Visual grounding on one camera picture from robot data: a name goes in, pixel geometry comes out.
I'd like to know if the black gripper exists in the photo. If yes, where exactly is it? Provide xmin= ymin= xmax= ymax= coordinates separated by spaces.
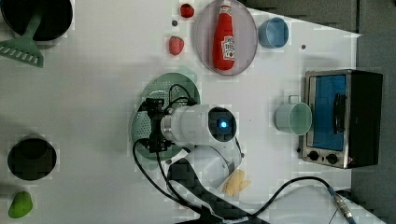
xmin=141 ymin=98 xmax=171 ymax=153

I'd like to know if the green oval strainer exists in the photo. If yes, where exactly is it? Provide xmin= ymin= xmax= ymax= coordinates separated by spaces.
xmin=129 ymin=65 xmax=201 ymax=143

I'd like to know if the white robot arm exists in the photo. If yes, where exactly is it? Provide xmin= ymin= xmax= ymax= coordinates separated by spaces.
xmin=134 ymin=97 xmax=269 ymax=224

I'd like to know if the lower red strawberry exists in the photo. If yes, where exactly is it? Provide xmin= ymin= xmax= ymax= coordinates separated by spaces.
xmin=168 ymin=36 xmax=184 ymax=56

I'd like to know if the red strawberry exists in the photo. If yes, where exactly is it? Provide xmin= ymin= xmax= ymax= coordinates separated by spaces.
xmin=168 ymin=36 xmax=184 ymax=56
xmin=180 ymin=4 xmax=195 ymax=19

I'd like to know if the red ketchup bottle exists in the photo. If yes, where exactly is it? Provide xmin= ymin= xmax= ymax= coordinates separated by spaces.
xmin=212 ymin=0 xmax=235 ymax=71

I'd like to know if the upper red strawberry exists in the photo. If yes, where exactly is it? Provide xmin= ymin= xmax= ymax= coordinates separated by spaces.
xmin=180 ymin=4 xmax=195 ymax=19

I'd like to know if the yellow banana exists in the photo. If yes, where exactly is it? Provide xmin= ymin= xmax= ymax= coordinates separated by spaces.
xmin=222 ymin=170 xmax=251 ymax=196

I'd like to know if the pink round plate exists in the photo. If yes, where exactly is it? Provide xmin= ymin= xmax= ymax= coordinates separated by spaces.
xmin=193 ymin=0 xmax=258 ymax=76

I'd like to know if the black empty cup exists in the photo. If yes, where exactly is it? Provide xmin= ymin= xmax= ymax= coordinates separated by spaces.
xmin=7 ymin=138 xmax=57 ymax=181

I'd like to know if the green mug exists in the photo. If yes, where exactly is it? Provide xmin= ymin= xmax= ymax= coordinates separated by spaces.
xmin=275 ymin=95 xmax=313 ymax=135

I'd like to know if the blue bowl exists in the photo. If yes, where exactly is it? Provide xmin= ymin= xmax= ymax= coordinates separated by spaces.
xmin=258 ymin=18 xmax=289 ymax=49

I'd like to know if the green spatula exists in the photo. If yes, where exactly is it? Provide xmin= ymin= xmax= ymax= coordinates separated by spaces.
xmin=0 ymin=6 xmax=44 ymax=68

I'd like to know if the black utensil cup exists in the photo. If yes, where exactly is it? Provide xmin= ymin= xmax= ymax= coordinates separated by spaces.
xmin=1 ymin=0 xmax=73 ymax=41

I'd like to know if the green pepper toy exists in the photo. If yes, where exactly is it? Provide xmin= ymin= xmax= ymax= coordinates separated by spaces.
xmin=8 ymin=191 xmax=33 ymax=218

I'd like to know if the black toaster oven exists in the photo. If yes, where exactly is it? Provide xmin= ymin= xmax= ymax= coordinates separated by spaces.
xmin=302 ymin=69 xmax=383 ymax=169

